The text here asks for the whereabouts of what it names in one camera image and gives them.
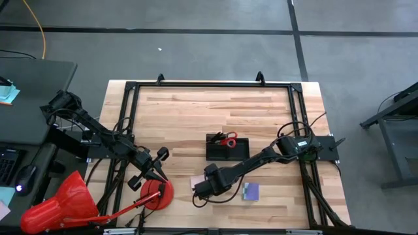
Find grey metal table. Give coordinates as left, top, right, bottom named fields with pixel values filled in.
left=359, top=81, right=418, bottom=190

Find black office desk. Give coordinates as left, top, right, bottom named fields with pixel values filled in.
left=0, top=58, right=78, bottom=146

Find black computer mouse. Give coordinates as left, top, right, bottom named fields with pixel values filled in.
left=14, top=164, right=37, bottom=196

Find black aluminium table frame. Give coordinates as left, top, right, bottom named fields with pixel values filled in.
left=86, top=72, right=352, bottom=229

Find black lamp cord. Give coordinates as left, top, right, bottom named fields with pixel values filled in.
left=125, top=182, right=167, bottom=229

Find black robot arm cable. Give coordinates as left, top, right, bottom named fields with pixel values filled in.
left=110, top=116, right=133, bottom=138
left=191, top=112, right=327, bottom=208

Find pale paper sheet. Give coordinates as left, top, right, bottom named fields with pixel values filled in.
left=0, top=200, right=12, bottom=221

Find teal paper stack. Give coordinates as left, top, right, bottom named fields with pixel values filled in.
left=0, top=80, right=21, bottom=106

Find teal paper sheet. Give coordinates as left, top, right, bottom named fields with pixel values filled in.
left=0, top=185, right=16, bottom=207

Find black mesh desk organizer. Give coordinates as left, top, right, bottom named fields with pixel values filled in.
left=205, top=132, right=250, bottom=162

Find pink sticky note pad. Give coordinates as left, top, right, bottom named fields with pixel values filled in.
left=190, top=175, right=206, bottom=190

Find black floor cable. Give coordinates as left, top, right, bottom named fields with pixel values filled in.
left=0, top=48, right=37, bottom=61

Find purple sticky note pad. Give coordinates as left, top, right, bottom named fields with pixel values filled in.
left=241, top=181, right=260, bottom=202

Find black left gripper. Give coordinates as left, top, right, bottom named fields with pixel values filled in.
left=127, top=146, right=170, bottom=193

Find yellow cable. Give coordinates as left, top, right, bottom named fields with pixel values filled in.
left=22, top=0, right=46, bottom=60

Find red-handled scissors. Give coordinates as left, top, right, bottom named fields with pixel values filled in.
left=214, top=131, right=238, bottom=149

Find black computer keyboard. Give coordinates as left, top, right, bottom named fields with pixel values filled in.
left=0, top=148, right=20, bottom=187

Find red desk lamp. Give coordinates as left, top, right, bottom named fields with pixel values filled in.
left=19, top=170, right=176, bottom=234

